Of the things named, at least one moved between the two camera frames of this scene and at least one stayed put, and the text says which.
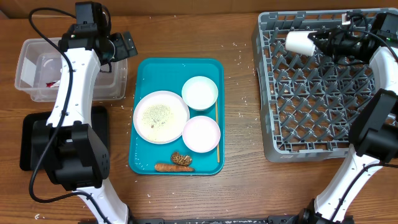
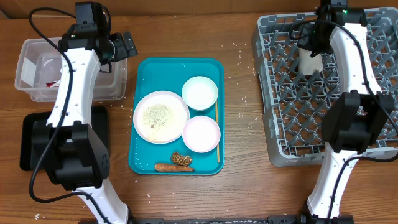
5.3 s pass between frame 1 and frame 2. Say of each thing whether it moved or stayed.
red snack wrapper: stayed
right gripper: moved
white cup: moved
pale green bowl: stayed
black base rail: stayed
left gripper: stayed
